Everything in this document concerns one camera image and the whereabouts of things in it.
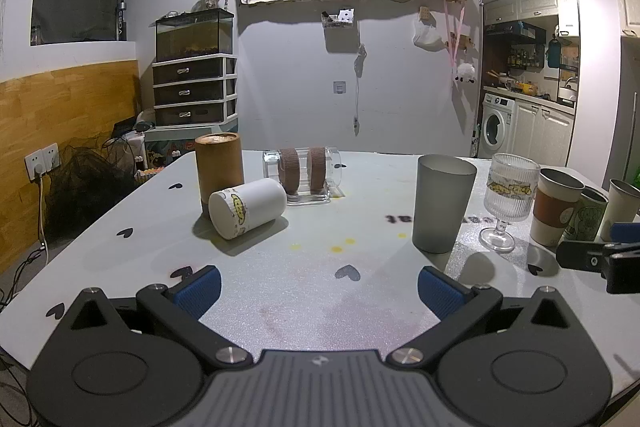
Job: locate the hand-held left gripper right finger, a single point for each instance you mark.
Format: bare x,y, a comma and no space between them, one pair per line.
440,294

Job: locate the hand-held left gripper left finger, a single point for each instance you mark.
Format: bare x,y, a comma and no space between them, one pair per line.
200,289

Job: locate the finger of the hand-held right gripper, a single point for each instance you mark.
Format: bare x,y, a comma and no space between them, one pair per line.
582,256
627,231

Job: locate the white cup with yellow print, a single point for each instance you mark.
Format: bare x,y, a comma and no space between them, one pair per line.
250,213

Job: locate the plain grey cup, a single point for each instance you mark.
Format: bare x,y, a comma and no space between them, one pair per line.
620,207

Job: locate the green printed cup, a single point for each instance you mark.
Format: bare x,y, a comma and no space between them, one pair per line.
585,217

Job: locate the paper cup with brown sleeve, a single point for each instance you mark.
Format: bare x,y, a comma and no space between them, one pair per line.
552,212

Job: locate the brown bamboo cup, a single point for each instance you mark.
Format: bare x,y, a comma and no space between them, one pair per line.
219,167

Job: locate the grey frosted tumbler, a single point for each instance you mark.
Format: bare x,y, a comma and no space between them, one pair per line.
440,207

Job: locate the ribbed stemmed glass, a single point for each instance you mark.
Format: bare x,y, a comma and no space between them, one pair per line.
510,197

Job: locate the white kitchen base cabinet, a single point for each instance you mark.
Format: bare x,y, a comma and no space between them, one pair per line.
542,132

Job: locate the teal cabinet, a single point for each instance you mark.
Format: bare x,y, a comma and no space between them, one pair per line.
170,142

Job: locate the black net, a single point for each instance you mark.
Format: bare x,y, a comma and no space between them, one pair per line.
85,187

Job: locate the clear jar with brown bands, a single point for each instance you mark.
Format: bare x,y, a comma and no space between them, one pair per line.
305,174

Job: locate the white washing machine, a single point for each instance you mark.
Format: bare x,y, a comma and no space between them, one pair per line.
496,124

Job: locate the white drawer unit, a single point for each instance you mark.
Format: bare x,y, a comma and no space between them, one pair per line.
192,92

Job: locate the plush sheep toy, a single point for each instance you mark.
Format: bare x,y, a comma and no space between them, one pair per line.
464,72

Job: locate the glass fish tank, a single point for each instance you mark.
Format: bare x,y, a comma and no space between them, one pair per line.
192,34

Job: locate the white hanging bag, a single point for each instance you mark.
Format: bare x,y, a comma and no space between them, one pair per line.
426,34

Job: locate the white wall sockets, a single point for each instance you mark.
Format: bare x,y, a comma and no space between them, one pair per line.
42,159

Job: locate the white wall switch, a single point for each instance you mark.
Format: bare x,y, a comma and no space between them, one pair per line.
340,87

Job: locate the white kitchen wall cabinet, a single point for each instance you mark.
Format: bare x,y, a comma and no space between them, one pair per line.
530,2

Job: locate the small clear wall shelf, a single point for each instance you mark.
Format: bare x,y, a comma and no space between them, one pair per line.
339,18

